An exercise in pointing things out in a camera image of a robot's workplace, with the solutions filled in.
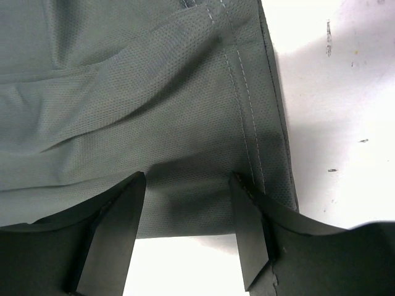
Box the dark grey t-shirt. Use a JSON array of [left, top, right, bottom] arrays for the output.
[[1, 1, 299, 238]]

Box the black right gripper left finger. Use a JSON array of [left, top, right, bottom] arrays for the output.
[[1, 172, 146, 295]]

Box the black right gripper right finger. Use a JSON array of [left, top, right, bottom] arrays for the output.
[[230, 173, 394, 295]]

